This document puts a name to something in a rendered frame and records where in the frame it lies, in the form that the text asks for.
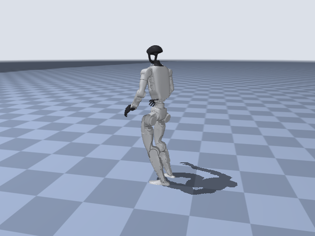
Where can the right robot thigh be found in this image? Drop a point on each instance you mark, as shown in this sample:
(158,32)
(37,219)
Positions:
(159,129)

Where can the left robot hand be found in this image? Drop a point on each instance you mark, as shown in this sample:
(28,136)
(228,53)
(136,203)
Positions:
(128,109)

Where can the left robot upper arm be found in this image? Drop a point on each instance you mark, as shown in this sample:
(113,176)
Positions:
(145,74)

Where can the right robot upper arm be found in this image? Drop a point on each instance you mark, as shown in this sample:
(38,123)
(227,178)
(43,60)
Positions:
(171,81)

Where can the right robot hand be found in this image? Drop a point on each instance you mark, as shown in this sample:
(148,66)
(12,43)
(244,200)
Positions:
(152,101)

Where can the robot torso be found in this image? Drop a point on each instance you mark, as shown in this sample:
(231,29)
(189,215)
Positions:
(159,88)

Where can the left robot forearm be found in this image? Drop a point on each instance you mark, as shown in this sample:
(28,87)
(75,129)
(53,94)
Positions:
(136,101)

